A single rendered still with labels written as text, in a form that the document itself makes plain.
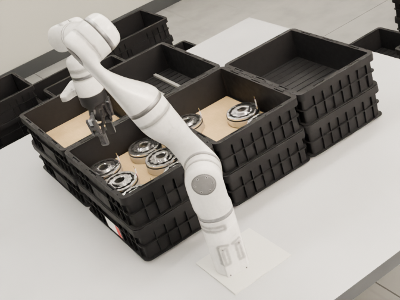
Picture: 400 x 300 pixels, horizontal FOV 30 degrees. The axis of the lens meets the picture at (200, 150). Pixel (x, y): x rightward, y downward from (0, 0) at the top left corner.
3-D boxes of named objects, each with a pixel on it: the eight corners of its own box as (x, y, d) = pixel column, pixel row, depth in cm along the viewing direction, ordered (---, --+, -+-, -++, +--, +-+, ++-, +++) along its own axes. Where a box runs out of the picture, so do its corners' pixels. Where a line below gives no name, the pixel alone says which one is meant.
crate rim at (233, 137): (300, 103, 214) (299, 96, 213) (217, 152, 204) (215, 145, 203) (223, 71, 246) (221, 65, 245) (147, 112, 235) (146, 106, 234)
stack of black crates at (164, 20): (163, 78, 440) (140, 8, 418) (190, 90, 417) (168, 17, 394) (106, 109, 425) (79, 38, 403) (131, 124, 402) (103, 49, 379)
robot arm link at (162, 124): (162, 86, 176) (161, 103, 167) (228, 164, 187) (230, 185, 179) (131, 106, 178) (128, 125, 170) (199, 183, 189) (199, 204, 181)
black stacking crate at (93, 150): (225, 181, 209) (215, 147, 203) (136, 236, 198) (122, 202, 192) (156, 138, 240) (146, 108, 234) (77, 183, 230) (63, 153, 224)
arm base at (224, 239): (255, 265, 192) (238, 212, 184) (222, 280, 190) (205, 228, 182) (240, 247, 200) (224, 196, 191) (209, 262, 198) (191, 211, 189)
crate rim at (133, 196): (217, 152, 204) (215, 145, 203) (124, 208, 193) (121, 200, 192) (147, 113, 235) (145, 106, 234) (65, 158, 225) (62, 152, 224)
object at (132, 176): (143, 180, 212) (143, 178, 212) (113, 197, 208) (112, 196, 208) (127, 168, 220) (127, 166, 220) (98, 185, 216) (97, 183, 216)
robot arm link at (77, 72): (97, 62, 204) (68, 75, 202) (78, 11, 196) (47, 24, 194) (106, 69, 198) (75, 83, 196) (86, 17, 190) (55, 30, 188)
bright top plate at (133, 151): (166, 144, 225) (165, 143, 225) (137, 161, 222) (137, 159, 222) (150, 134, 233) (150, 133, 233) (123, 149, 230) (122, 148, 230)
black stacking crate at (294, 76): (380, 86, 230) (374, 53, 224) (307, 131, 219) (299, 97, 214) (298, 58, 261) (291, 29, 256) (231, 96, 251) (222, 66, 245)
